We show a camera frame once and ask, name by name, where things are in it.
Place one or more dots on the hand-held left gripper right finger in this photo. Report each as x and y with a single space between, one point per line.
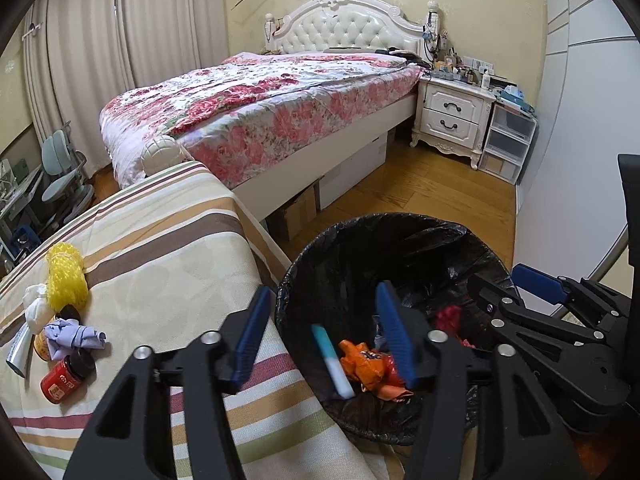
395 335

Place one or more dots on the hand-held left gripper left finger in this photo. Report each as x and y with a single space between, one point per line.
250 330

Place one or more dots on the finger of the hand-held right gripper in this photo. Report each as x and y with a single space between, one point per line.
537 282
487 292

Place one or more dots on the orange snack wrapper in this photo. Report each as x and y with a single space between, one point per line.
367 365

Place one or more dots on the dark red wrapper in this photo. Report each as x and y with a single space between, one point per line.
447 317

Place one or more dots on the red plastic wrapper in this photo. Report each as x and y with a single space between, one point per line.
466 343

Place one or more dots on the trash can with black bag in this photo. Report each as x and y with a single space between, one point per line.
420 255

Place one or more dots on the purple cloth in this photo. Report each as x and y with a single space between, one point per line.
72 336

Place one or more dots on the yellow foam fruit net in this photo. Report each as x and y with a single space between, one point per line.
65 280

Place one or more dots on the red jar with black lid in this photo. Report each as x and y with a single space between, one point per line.
60 382

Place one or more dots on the amber bottle with black cap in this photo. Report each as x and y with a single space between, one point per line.
42 347

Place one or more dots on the white tissue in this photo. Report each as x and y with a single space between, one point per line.
36 307

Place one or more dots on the white squeeze tube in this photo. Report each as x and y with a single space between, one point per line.
17 352

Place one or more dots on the brown cardboard box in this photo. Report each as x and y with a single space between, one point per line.
295 215

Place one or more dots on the clear plastic drawer unit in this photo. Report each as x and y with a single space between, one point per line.
507 142

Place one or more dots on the white sliding wardrobe door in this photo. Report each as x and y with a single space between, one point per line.
575 135

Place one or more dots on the white storage box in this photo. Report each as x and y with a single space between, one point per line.
355 170

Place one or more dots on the white nightstand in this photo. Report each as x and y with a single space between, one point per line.
450 110

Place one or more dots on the blue box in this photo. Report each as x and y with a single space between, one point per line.
515 95

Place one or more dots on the cluster of small bottles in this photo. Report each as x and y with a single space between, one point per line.
455 67

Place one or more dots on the floral quilt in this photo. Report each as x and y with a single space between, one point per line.
260 100

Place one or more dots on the grey desk chair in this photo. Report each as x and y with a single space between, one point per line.
65 180

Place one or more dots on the blue stool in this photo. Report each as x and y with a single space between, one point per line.
22 240

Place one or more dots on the white desk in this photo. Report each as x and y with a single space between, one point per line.
25 195

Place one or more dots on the beige curtain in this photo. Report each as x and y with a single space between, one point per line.
85 60
175 10

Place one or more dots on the white bed frame tufted headboard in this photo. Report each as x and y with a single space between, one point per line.
345 25

